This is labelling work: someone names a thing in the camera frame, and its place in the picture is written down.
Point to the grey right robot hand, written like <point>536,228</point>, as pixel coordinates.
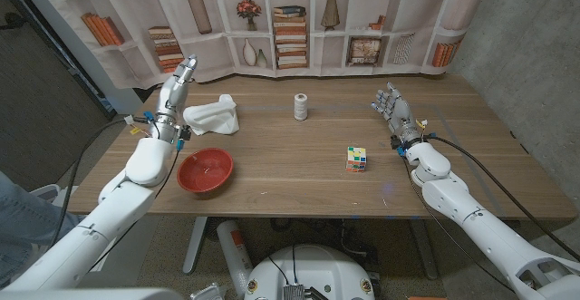
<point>401,114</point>

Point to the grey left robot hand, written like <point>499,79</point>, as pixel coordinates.
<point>170,105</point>

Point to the white napkin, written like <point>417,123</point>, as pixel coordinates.
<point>213,116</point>

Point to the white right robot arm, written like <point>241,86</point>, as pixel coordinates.
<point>480,227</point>

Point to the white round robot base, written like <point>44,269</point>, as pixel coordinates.
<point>312,268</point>

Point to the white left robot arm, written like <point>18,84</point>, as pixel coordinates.
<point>113,209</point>

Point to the red bowl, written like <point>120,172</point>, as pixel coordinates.
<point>204,171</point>

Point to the white thread spool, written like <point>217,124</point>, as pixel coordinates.
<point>301,107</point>

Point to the printed bookshelf backdrop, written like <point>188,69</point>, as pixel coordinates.
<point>204,55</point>

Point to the multicoloured puzzle cube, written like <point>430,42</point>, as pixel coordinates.
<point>356,159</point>

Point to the grey table leg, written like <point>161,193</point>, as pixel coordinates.
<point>424,250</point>
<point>195,245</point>

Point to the white roll with orange label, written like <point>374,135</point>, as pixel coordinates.
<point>233,254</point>

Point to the orange object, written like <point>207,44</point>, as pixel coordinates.
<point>426,298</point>

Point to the grey metal device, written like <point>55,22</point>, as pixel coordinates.
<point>208,292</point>

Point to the person in blue jeans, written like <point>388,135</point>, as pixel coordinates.
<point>22,227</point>

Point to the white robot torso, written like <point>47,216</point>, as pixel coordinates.
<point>90,294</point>

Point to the grey finned module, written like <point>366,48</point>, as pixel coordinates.
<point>293,292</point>

